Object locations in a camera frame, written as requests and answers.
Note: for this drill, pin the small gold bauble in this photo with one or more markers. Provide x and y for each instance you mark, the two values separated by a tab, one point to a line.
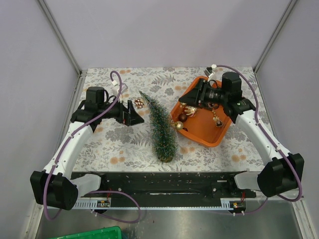
178	125

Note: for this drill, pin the gold and brown ornament pile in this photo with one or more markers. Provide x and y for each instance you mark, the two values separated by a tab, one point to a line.
212	107

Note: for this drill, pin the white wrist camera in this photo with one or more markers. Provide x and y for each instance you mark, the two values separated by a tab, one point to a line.
116	88
210	72

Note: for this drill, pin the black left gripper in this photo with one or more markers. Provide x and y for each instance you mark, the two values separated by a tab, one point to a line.
133	118

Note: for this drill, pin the orange plastic tub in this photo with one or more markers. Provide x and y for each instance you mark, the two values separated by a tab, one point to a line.
201	127

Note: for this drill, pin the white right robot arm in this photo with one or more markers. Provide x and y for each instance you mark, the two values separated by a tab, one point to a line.
282	170

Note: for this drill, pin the grey slotted cable duct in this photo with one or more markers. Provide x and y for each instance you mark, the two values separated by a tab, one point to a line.
95	204

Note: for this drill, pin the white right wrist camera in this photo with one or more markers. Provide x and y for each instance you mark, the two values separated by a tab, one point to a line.
210	72

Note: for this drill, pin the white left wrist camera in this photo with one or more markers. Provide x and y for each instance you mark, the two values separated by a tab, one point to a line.
116	88

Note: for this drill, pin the large gold striped bauble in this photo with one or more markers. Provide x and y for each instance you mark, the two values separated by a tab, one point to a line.
190	111

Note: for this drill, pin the brown pine cone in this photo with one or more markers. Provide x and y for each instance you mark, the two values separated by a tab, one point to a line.
139	103

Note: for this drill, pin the floral patterned table mat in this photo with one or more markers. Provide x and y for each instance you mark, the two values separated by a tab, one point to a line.
116	147

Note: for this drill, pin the green plastic crate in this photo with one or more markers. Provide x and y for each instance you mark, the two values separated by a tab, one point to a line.
104	233

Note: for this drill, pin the aluminium frame post left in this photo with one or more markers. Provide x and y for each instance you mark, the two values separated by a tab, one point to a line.
54	26

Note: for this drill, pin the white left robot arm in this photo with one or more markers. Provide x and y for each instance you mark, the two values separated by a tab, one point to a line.
53	186

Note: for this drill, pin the small green christmas tree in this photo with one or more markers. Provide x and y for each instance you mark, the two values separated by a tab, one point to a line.
163	135

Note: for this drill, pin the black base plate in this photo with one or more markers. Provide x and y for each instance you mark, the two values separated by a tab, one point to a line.
175	188

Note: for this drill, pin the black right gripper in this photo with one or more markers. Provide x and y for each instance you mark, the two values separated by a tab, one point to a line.
196	96

